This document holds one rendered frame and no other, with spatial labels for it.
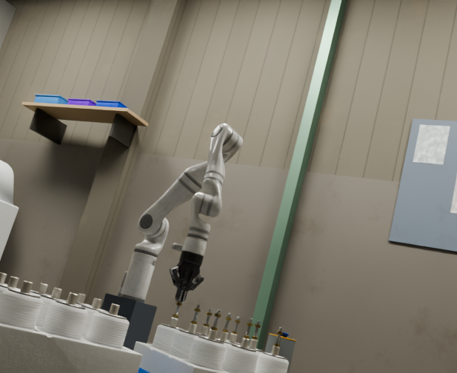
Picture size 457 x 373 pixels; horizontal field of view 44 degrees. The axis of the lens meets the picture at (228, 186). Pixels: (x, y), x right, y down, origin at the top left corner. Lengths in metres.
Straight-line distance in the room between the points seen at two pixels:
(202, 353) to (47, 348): 0.44
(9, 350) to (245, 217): 3.41
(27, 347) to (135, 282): 0.78
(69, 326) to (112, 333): 0.12
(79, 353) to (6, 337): 0.18
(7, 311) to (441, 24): 4.09
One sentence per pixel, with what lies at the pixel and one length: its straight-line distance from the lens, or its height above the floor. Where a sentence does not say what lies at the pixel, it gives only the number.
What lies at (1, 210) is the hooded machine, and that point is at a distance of 5.77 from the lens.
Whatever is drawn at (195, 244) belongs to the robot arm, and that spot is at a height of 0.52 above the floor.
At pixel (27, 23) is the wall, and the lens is 7.46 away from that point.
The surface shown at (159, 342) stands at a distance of 1.83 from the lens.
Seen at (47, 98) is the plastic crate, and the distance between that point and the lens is 5.85.
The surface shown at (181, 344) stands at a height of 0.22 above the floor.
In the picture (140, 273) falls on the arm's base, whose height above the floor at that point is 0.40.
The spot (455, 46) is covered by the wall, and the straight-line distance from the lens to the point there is 4.74.
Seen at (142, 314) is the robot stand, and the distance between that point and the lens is 2.09.
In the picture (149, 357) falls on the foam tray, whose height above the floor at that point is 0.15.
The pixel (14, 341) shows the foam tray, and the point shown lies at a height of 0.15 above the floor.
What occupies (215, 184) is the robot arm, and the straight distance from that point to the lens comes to 1.92.
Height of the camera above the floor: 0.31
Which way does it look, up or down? 13 degrees up
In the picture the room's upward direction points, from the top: 15 degrees clockwise
